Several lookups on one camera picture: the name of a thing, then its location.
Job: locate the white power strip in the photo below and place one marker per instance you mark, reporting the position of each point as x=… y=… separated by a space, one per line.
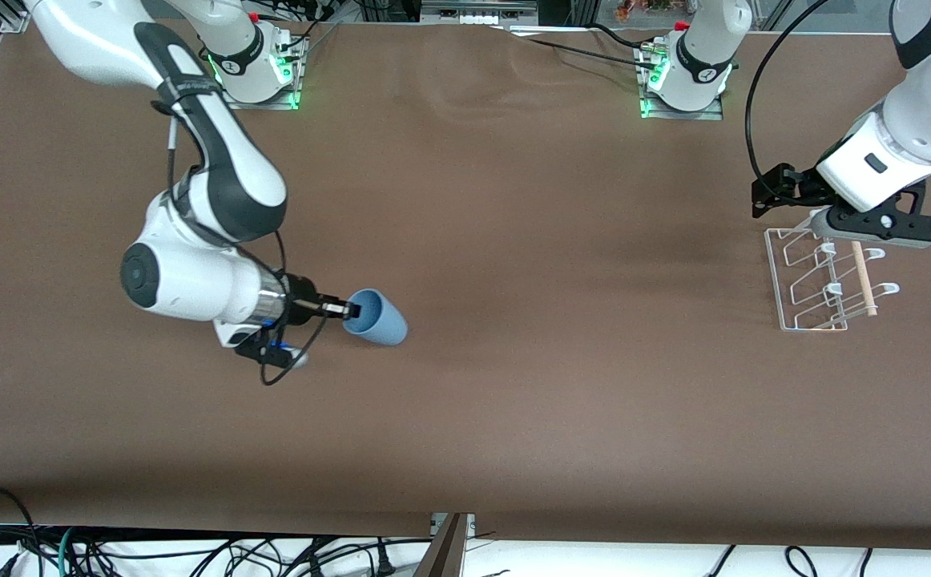
x=477 y=18

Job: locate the blue plastic cup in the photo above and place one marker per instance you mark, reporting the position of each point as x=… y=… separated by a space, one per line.
x=385 y=324

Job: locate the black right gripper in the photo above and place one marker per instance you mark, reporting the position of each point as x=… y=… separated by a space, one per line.
x=302 y=301

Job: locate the silver metal bracket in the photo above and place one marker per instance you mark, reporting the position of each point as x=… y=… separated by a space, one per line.
x=470 y=525

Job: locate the brown table cover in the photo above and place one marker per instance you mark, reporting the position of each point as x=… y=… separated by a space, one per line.
x=513 y=401

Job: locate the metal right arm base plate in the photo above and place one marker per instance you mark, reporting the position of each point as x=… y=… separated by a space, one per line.
x=273 y=102

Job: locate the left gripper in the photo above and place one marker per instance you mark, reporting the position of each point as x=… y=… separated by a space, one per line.
x=800 y=187

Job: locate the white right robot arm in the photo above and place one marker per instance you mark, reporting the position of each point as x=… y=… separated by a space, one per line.
x=193 y=280

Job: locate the dark table leg beam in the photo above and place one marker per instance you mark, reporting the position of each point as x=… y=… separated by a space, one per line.
x=443 y=557

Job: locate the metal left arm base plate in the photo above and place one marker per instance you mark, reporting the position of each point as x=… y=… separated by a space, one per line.
x=706 y=114

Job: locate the wooden rack rod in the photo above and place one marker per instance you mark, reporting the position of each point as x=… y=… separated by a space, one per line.
x=864 y=280

